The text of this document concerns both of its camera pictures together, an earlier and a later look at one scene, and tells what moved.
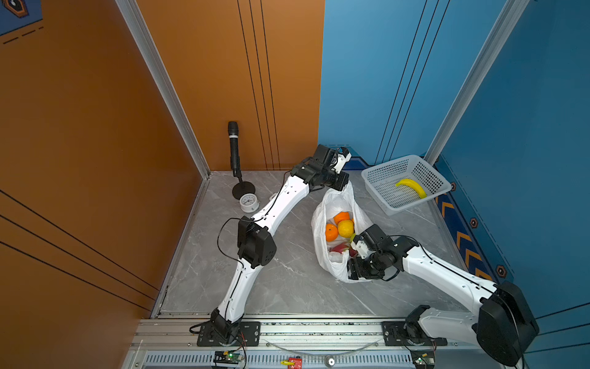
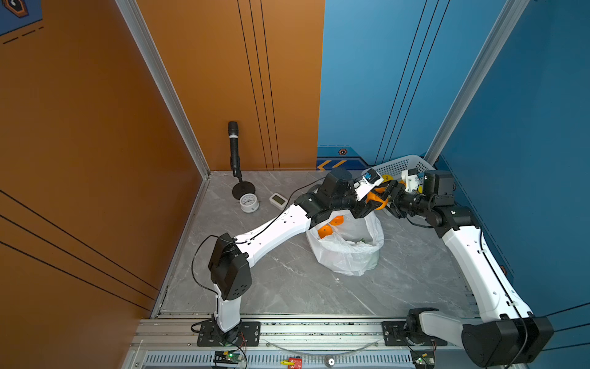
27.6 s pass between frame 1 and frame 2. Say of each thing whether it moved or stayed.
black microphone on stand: stayed
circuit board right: stayed
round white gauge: stayed
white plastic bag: moved
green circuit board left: stayed
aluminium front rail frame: stayed
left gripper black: moved
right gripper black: moved
